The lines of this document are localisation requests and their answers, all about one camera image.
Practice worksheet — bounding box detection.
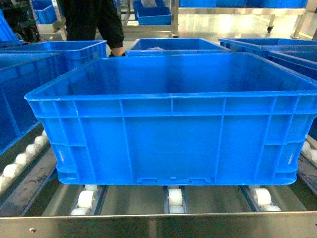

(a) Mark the large blue plastic crate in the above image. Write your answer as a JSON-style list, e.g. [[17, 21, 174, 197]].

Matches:
[[25, 53, 317, 186]]

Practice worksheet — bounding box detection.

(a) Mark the blue bin on far shelf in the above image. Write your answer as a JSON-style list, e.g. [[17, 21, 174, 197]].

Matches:
[[133, 0, 172, 26]]

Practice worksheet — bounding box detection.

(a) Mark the blue crate behind centre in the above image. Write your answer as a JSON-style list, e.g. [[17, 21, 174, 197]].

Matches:
[[125, 38, 231, 56]]

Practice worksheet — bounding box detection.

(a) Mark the centre white roller track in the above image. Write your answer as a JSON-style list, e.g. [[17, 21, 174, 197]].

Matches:
[[163, 185, 189, 214]]

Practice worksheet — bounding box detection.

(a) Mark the blue crate behind left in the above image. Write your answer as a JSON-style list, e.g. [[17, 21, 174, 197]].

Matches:
[[0, 40, 107, 73]]

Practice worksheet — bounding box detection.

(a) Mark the person in black clothes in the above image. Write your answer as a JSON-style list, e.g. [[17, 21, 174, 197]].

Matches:
[[60, 0, 125, 57]]

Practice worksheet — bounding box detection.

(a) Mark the right white roller track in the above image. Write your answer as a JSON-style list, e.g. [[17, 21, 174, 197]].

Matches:
[[241, 186, 281, 212]]

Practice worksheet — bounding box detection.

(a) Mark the blue crate right far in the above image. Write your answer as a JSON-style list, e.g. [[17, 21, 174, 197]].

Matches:
[[219, 38, 317, 58]]

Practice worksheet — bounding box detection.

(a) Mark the blue crate with red contents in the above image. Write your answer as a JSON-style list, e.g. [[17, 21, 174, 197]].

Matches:
[[0, 52, 75, 156]]

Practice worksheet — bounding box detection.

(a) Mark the white roller conveyor track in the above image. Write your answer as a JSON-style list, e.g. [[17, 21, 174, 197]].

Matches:
[[0, 130, 49, 193]]

